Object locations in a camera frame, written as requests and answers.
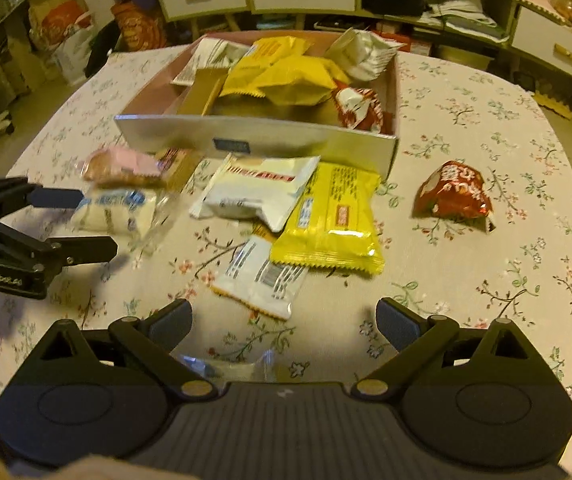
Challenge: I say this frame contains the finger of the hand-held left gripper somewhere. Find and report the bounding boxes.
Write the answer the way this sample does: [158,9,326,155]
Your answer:
[0,217,118,281]
[0,177,85,223]

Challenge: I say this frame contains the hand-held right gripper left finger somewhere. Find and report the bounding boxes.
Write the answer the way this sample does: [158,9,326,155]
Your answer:
[31,298,217,403]

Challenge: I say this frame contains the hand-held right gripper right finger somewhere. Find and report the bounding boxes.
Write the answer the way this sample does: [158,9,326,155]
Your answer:
[351,297,537,401]

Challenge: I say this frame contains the white blue bread packet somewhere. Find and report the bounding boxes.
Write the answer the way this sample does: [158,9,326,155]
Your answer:
[70,186,174,241]

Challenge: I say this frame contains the pink nougat snack packet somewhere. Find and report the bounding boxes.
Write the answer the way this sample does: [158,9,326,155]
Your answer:
[77,147,167,190]

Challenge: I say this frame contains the clear bread packet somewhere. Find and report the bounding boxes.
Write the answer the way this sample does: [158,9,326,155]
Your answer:
[173,351,279,388]

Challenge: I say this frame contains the white orange barcode packet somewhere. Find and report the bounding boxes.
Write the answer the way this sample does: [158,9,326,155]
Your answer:
[210,225,309,322]

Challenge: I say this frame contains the shiny yellow snack packet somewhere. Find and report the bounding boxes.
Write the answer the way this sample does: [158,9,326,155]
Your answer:
[270,161,386,277]

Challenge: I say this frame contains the brown cracker packet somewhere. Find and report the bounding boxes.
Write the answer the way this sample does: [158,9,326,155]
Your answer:
[153,147,202,192]

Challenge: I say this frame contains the white packet red label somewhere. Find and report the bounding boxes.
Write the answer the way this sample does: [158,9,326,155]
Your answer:
[188,154,321,233]

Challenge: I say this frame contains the gold foil snack bar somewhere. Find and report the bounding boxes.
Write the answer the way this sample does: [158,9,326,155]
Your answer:
[176,69,228,117]

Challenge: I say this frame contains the white red printed packet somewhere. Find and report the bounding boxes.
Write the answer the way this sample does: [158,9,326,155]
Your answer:
[172,39,249,87]

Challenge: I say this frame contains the pink cardboard box silver front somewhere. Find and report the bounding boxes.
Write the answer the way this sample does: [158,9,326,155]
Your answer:
[113,30,401,181]

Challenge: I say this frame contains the red white snack packet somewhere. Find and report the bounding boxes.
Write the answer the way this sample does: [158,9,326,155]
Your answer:
[333,86,386,134]

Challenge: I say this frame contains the yellow printed cake packet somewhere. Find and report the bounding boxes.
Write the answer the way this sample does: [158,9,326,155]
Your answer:
[220,36,313,98]

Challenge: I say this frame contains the plain yellow snack packet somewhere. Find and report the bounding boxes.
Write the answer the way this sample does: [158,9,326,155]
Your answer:
[255,55,351,107]

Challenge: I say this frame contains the white packet green picture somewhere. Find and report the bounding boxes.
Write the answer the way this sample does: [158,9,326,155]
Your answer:
[325,27,406,83]

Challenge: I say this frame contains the black flat object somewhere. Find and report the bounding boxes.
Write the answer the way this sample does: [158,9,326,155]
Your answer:
[83,20,123,78]

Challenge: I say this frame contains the red white shopping bag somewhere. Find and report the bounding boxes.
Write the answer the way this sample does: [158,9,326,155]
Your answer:
[31,0,101,85]

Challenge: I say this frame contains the orange printed bag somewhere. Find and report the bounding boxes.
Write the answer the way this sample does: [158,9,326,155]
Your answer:
[110,0,168,52]

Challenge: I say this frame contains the pile of papers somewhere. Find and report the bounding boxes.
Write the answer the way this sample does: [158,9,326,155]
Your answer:
[423,0,511,40]

